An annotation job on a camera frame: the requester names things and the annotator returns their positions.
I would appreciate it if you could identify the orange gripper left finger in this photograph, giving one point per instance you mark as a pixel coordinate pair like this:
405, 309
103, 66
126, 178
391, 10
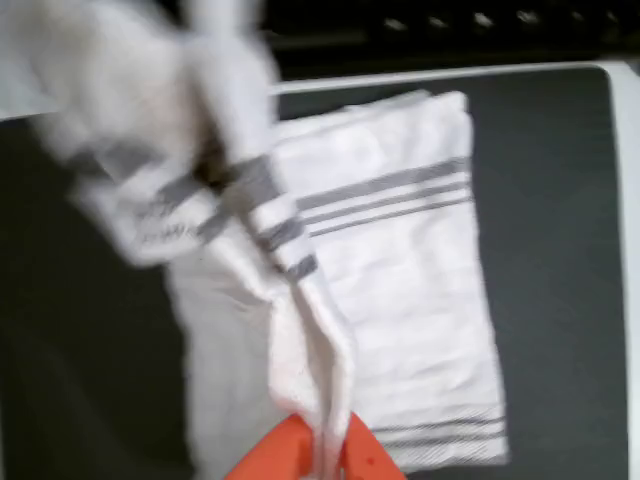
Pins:
290, 450

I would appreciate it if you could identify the white striped dish towel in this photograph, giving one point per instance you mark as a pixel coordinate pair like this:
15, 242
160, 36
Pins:
400, 300

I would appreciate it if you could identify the black keyboard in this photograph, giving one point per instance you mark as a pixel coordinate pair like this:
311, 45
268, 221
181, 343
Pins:
450, 30

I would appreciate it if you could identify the black desk mat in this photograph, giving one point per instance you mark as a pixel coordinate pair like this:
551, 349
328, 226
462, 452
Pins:
550, 250

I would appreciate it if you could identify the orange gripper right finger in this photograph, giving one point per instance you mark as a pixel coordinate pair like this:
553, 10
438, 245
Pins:
365, 455

